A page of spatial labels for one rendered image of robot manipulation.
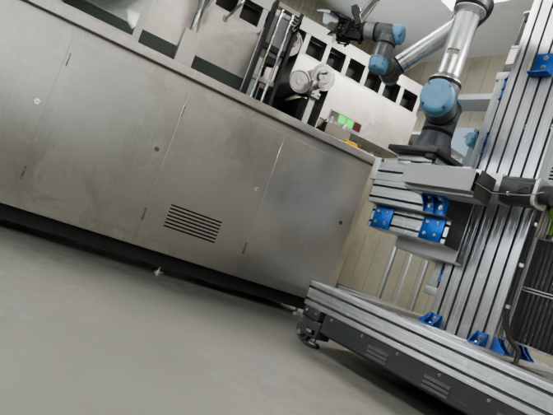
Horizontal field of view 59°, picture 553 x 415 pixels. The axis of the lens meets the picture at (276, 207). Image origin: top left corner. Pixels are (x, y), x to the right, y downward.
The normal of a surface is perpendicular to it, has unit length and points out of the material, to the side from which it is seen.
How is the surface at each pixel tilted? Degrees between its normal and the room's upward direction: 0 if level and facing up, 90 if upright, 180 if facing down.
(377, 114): 90
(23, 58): 90
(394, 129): 90
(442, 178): 90
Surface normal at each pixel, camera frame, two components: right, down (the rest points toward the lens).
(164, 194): 0.39, 0.08
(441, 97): -0.46, -0.08
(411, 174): -0.74, -0.31
